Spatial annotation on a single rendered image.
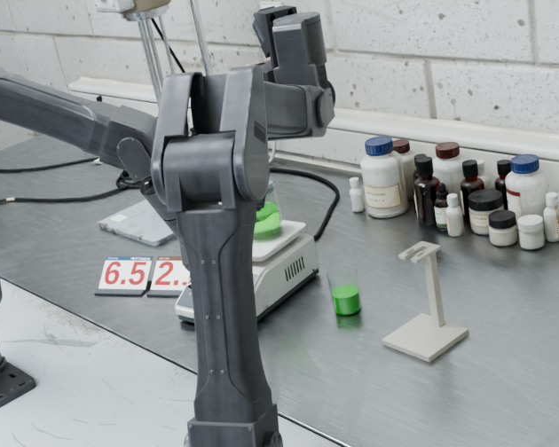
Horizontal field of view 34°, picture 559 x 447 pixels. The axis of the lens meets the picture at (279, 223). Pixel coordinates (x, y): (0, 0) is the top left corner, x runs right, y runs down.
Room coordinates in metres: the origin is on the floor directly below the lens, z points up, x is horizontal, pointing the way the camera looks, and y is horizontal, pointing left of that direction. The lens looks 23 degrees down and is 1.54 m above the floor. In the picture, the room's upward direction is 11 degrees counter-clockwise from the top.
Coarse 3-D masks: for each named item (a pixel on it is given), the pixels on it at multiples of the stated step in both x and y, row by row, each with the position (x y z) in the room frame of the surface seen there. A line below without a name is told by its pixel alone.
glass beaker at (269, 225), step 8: (272, 184) 1.28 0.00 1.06; (272, 192) 1.26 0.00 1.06; (272, 200) 1.25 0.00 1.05; (264, 208) 1.25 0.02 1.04; (272, 208) 1.25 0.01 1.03; (256, 216) 1.24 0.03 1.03; (264, 216) 1.25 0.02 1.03; (272, 216) 1.25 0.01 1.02; (280, 216) 1.27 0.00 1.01; (256, 224) 1.25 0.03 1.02; (264, 224) 1.24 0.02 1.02; (272, 224) 1.25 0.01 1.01; (280, 224) 1.26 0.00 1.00; (256, 232) 1.25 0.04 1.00; (264, 232) 1.24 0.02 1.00; (272, 232) 1.25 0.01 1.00; (280, 232) 1.26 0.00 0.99; (256, 240) 1.25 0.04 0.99; (264, 240) 1.24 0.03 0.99
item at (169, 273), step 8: (160, 264) 1.36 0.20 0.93; (168, 264) 1.36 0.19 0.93; (176, 264) 1.35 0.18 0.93; (160, 272) 1.35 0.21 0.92; (168, 272) 1.35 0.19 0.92; (176, 272) 1.34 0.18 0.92; (184, 272) 1.33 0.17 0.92; (160, 280) 1.34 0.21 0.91; (168, 280) 1.34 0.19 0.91; (176, 280) 1.33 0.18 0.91; (184, 280) 1.32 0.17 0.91
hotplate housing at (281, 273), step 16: (304, 240) 1.27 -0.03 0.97; (272, 256) 1.23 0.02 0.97; (288, 256) 1.23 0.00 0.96; (304, 256) 1.26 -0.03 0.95; (256, 272) 1.19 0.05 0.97; (272, 272) 1.20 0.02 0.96; (288, 272) 1.22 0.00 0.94; (304, 272) 1.25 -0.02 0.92; (256, 288) 1.17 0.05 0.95; (272, 288) 1.19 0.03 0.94; (288, 288) 1.22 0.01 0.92; (176, 304) 1.22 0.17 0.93; (256, 304) 1.16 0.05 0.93; (272, 304) 1.19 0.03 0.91; (192, 320) 1.20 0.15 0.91; (256, 320) 1.16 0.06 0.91
